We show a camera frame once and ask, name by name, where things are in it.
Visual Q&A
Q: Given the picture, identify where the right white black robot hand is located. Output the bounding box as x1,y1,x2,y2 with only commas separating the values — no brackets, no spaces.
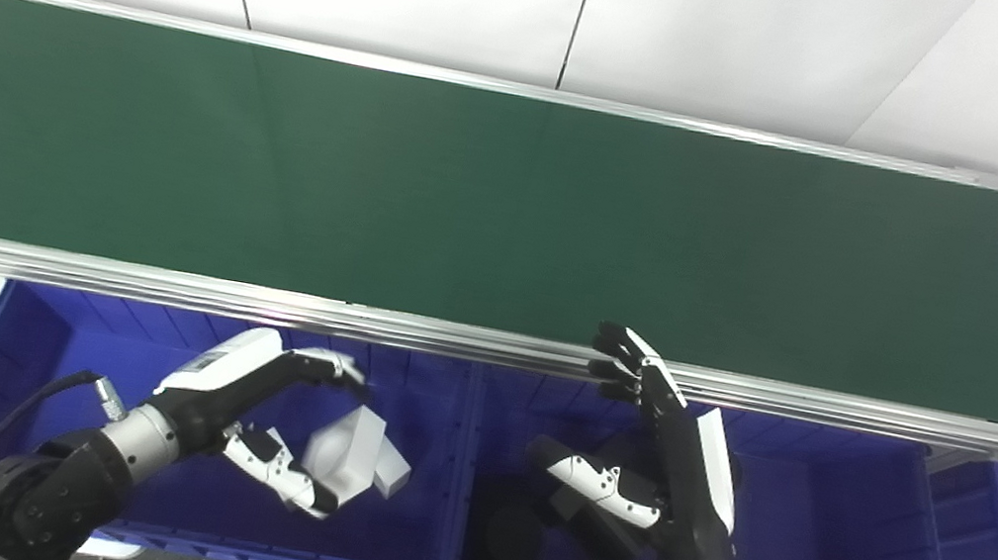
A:
511,313,766,560

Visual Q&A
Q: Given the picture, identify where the black block part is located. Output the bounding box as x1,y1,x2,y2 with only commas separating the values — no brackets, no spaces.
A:
539,482,664,560

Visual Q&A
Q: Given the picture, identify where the green conveyor belt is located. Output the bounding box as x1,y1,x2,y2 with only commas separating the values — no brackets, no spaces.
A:
0,0,998,465
0,0,998,425

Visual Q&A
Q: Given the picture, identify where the black round part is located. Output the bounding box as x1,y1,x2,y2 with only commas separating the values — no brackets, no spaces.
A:
463,492,557,560

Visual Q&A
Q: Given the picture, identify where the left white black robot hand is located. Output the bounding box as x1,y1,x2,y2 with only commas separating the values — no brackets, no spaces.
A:
137,313,380,526

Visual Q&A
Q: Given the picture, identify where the white bracket part with hole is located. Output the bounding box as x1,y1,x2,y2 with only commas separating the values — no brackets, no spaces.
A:
297,398,421,513

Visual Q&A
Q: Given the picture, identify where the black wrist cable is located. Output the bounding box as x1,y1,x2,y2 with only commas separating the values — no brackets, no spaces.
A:
0,356,136,542

